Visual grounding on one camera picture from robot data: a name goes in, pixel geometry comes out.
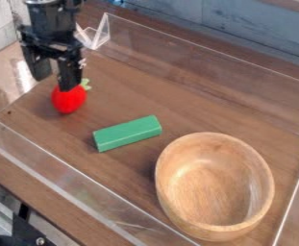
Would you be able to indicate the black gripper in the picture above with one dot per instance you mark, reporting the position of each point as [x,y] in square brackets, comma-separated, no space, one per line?
[48,39]

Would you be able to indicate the red toy strawberry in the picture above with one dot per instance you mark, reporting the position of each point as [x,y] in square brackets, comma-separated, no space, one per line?
[66,101]

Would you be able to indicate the green rectangular block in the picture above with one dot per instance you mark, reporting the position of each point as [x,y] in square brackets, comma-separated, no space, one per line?
[125,133]

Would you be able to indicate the black clamp under table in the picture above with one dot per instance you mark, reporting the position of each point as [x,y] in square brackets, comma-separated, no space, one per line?
[17,233]

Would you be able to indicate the wooden bowl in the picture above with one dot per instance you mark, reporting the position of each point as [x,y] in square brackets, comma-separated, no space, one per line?
[213,185]

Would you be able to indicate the clear acrylic corner bracket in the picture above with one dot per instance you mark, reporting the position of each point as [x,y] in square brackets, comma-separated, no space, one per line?
[92,38]

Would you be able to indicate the clear acrylic front wall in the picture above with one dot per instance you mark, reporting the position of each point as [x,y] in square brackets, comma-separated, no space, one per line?
[108,185]

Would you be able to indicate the clear acrylic wall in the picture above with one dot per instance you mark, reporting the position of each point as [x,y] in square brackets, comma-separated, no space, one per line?
[247,84]
[108,185]

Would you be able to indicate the clear acrylic back wall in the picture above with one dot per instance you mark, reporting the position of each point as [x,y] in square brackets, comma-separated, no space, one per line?
[247,84]

